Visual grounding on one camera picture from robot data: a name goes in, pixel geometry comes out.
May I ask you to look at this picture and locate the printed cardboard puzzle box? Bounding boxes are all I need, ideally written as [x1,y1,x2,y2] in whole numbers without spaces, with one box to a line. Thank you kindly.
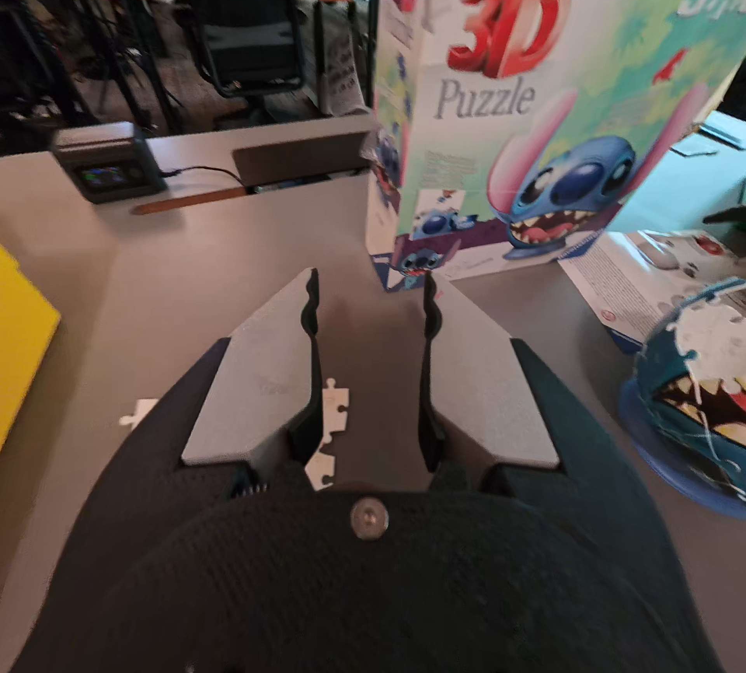
[366,0,746,293]

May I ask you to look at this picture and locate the black office chair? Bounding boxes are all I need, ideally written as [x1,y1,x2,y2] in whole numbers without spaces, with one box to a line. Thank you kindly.
[176,0,308,100]

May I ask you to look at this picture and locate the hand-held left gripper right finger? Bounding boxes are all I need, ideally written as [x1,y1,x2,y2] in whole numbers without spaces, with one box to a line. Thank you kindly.
[417,273,561,479]

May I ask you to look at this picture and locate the white puzzle piece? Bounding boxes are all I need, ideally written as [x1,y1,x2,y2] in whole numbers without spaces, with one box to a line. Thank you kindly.
[319,378,352,442]
[304,440,339,491]
[118,398,159,429]

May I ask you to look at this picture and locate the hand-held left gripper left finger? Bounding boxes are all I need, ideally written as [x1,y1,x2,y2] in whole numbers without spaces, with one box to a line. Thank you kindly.
[181,267,325,474]

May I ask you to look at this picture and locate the yellow plastic bin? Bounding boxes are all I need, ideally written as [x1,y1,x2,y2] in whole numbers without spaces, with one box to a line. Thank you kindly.
[0,244,62,452]

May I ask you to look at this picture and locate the black cable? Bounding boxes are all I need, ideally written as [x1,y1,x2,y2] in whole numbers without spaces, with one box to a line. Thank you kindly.
[160,164,257,191]

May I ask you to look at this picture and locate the grey device with screen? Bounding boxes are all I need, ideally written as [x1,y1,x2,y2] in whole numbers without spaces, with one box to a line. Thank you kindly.
[49,122,170,205]

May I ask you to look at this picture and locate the black tripod with device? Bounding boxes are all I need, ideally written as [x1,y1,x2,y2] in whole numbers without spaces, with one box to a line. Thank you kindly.
[98,0,183,133]

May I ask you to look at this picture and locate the white instruction leaflet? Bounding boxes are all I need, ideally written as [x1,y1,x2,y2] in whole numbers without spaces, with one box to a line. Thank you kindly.
[558,229,746,357]

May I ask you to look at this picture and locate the blue round ball stand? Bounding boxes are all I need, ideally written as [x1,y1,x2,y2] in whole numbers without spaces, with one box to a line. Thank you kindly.
[619,378,746,520]

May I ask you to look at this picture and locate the brown wooden stick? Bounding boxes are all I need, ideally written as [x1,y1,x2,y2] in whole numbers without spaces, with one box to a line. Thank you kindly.
[131,186,253,217]

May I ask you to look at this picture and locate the partly built blue puzzle ball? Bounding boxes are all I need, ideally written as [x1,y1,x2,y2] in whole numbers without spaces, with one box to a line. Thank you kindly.
[632,276,746,502]

